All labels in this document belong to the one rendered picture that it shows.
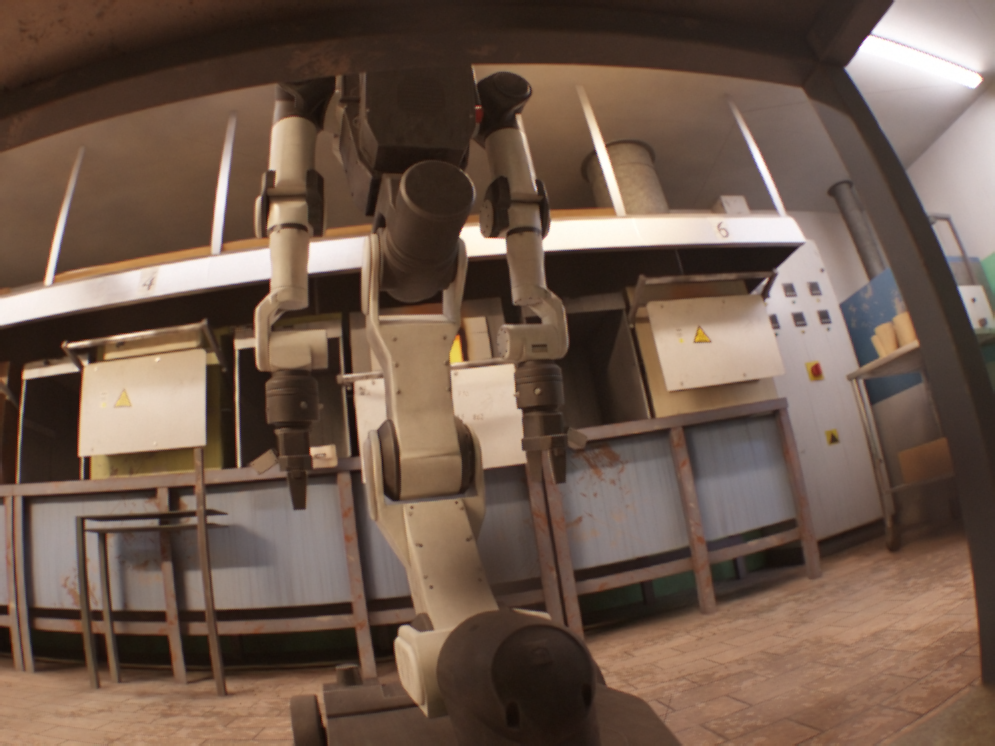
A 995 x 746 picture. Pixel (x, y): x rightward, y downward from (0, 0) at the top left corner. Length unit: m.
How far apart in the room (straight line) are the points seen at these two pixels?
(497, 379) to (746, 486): 1.22
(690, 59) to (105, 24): 0.51
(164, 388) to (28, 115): 1.92
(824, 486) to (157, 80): 3.38
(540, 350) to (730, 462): 1.69
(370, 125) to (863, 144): 0.74
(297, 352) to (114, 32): 0.60
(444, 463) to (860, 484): 3.00
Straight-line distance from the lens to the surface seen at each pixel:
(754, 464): 2.65
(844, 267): 4.80
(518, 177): 1.12
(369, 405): 2.12
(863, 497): 3.64
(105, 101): 0.53
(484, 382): 2.14
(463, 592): 0.86
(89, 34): 0.54
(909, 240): 0.53
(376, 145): 0.98
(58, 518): 2.81
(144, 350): 2.60
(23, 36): 0.56
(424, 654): 0.72
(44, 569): 2.86
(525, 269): 1.05
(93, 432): 2.53
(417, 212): 0.81
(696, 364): 2.42
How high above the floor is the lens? 0.43
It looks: 18 degrees up
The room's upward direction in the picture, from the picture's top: 9 degrees counter-clockwise
